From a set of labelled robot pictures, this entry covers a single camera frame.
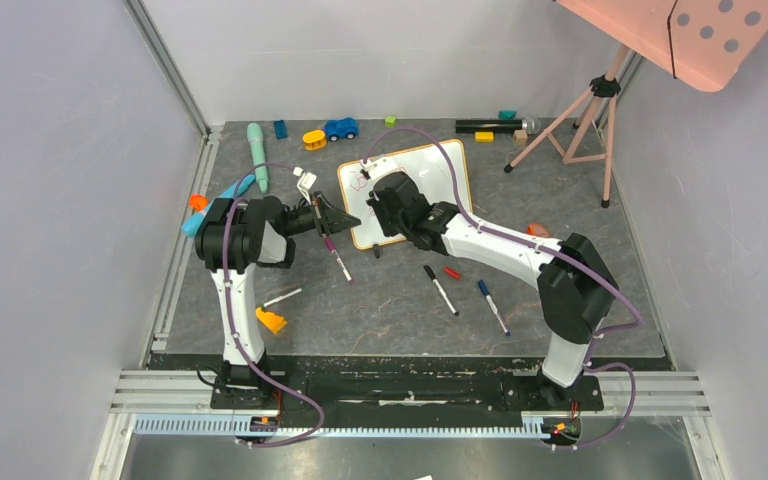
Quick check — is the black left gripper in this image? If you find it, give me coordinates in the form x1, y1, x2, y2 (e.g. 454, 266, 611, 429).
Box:
282, 192, 361, 238

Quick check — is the purple capped whiteboard marker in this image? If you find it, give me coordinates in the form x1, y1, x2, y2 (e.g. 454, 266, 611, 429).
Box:
324, 236, 353, 284

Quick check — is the white whiteboard orange frame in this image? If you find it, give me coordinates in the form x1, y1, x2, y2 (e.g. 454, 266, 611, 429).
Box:
337, 139, 473, 250

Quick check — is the red marker cap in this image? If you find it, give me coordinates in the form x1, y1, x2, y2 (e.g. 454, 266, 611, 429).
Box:
443, 267, 461, 280

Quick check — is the blue capped whiteboard marker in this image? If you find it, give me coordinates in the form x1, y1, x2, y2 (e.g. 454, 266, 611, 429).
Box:
477, 279, 511, 336

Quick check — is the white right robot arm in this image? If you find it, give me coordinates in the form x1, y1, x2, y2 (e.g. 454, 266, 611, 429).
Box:
367, 171, 617, 408

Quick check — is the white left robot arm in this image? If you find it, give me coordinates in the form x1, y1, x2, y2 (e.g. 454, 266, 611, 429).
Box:
194, 191, 361, 408

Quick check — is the black capped whiteboard marker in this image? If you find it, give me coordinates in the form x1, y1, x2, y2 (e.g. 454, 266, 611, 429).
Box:
423, 265, 459, 317

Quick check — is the green capped whiteboard marker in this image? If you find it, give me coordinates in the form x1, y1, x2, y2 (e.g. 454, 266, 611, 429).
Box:
256, 287, 303, 309

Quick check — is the yellow oval toy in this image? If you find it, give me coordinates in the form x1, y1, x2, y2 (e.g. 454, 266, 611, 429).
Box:
302, 129, 328, 151

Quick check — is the blue toy car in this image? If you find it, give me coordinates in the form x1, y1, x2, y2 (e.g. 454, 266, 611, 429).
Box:
324, 117, 359, 142

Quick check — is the yellow rectangular block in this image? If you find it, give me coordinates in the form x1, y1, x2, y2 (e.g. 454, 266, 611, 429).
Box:
474, 131, 495, 143

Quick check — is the dark blue block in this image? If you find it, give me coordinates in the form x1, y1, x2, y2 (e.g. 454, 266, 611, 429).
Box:
273, 120, 289, 140

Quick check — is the black cylinder tube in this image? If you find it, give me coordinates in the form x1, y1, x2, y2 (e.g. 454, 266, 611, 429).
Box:
455, 119, 526, 134

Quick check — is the orange wedge block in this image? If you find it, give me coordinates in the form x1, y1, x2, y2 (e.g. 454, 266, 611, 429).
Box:
255, 307, 287, 334

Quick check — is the mint green toy tube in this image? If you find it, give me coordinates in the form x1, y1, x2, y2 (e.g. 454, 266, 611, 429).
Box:
246, 122, 269, 194

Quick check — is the orange toy piece left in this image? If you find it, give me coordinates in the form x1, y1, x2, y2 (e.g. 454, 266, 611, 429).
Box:
188, 194, 210, 212

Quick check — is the light blue toy tube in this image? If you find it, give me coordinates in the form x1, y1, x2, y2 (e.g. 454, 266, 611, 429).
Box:
181, 174, 256, 238

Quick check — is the orange translucent toy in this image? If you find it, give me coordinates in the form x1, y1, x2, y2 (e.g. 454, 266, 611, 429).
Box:
526, 223, 551, 238

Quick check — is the beige wooden cube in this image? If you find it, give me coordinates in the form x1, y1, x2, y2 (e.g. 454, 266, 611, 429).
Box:
512, 130, 529, 146

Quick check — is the teal block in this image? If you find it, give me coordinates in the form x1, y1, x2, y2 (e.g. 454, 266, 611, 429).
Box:
498, 110, 517, 120

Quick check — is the clear plastic ball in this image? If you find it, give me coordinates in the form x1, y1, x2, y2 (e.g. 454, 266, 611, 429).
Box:
522, 117, 543, 136

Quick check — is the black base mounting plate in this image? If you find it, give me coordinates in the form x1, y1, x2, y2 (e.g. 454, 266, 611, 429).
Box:
148, 354, 604, 428

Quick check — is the pink tripod stand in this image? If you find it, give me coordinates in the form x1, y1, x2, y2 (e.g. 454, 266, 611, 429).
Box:
503, 44, 630, 208

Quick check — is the pink perforated board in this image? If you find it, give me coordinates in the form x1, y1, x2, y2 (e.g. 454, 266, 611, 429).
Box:
559, 0, 768, 93

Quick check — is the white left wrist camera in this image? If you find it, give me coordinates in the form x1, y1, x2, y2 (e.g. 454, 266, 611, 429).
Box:
293, 167, 317, 203

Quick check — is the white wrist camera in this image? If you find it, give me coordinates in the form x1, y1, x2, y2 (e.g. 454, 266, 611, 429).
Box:
360, 156, 400, 185
293, 167, 317, 203

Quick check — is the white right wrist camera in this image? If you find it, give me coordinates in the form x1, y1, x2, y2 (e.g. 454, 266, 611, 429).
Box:
360, 156, 400, 185

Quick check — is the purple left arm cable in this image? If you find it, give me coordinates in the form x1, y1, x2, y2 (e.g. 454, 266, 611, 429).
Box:
221, 162, 327, 450

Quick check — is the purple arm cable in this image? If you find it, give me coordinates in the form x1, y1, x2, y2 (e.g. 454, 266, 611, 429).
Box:
221, 162, 327, 450
360, 127, 644, 453

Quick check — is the white comb cable duct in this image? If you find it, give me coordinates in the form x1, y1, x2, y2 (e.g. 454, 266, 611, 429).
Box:
133, 413, 550, 440

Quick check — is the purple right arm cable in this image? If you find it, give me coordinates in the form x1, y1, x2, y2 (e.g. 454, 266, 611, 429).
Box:
360, 127, 644, 453

